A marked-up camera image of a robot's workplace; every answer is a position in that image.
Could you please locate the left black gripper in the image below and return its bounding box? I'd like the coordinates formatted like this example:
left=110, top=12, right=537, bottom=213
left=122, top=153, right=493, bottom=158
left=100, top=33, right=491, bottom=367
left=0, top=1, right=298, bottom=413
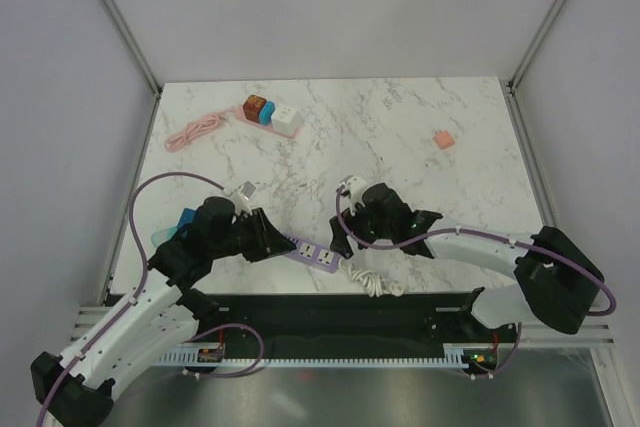
left=210, top=207, right=296, bottom=263

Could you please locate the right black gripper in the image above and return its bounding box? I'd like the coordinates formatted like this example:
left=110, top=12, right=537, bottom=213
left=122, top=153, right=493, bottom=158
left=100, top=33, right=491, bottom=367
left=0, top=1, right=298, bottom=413
left=329, top=201, right=395, bottom=259

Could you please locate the white cord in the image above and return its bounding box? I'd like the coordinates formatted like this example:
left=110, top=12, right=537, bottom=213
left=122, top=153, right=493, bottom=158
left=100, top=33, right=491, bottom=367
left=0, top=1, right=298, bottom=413
left=339, top=259, right=406, bottom=299

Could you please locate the blue cube plug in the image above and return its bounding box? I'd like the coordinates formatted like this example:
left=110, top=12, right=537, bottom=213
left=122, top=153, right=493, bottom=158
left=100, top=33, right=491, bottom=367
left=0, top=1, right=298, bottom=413
left=175, top=208, right=196, bottom=233

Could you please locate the teal power strip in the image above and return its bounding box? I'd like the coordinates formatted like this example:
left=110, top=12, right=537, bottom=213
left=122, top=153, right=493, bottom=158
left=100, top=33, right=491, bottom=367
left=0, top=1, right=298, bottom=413
left=151, top=226, right=178, bottom=248

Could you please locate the pink plug adapter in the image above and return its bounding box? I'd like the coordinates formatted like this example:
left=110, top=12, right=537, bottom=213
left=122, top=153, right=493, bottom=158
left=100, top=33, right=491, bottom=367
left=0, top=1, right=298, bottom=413
left=433, top=131, right=455, bottom=150

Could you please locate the purple power strip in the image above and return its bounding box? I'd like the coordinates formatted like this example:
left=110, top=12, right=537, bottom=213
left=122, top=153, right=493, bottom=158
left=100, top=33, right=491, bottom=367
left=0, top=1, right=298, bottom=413
left=285, top=234, right=340, bottom=274

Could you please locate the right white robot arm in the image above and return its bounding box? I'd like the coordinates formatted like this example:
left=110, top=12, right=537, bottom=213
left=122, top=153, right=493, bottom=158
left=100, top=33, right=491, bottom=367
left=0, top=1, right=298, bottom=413
left=330, top=177, right=613, bottom=341

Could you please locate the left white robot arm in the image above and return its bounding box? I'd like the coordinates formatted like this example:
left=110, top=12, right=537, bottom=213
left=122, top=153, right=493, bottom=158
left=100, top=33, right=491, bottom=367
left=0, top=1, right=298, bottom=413
left=31, top=197, right=296, bottom=426

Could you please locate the white cube plug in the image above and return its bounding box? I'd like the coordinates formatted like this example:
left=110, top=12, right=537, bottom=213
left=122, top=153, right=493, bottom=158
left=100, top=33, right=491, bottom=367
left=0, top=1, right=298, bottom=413
left=271, top=103, right=302, bottom=137

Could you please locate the light blue plug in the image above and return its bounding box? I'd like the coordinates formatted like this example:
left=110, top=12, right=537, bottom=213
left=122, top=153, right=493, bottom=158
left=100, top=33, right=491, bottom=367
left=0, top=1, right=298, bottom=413
left=258, top=101, right=276, bottom=126

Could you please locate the brown cube plug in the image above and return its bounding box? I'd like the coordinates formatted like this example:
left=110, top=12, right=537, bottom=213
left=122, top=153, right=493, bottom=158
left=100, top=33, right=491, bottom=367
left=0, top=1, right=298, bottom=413
left=242, top=94, right=267, bottom=123

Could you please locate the pink power strip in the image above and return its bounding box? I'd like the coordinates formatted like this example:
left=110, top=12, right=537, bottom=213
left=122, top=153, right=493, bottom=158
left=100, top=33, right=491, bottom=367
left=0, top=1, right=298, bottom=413
left=233, top=106, right=302, bottom=139

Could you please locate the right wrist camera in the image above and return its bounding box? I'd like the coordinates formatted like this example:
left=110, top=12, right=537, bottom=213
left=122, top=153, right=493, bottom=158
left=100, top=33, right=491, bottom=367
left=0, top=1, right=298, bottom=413
left=338, top=175, right=370, bottom=216

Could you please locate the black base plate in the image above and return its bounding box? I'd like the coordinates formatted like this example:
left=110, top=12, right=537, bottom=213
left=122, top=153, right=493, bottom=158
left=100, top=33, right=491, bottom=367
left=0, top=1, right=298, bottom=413
left=198, top=293, right=516, bottom=359

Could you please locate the pink braided cable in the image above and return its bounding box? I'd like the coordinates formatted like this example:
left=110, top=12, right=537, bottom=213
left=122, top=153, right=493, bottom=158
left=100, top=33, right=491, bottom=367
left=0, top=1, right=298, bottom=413
left=164, top=109, right=239, bottom=154

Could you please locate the aluminium rail bar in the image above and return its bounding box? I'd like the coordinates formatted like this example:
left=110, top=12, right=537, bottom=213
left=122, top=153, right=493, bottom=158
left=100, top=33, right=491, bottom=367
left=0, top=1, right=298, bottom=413
left=71, top=306, right=614, bottom=348

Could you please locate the white cable duct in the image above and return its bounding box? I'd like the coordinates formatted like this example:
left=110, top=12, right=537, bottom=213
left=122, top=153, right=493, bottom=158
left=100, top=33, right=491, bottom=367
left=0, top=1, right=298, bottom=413
left=153, top=344, right=495, bottom=369

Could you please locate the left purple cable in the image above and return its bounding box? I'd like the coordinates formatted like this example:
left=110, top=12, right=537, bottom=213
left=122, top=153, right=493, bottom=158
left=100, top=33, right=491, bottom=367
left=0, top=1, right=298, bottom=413
left=34, top=172, right=226, bottom=427

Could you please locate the left aluminium frame post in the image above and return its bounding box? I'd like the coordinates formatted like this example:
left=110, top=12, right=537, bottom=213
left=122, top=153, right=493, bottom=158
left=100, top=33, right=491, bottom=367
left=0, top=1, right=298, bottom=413
left=99, top=0, right=162, bottom=99

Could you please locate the aluminium frame post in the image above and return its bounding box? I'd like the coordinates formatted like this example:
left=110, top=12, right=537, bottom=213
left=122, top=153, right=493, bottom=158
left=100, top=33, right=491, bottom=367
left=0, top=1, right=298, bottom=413
left=99, top=0, right=162, bottom=99
left=504, top=0, right=570, bottom=96

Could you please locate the right aluminium frame post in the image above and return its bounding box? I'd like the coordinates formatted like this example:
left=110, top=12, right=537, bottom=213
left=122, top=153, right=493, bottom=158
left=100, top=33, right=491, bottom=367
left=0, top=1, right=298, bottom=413
left=504, top=0, right=570, bottom=96

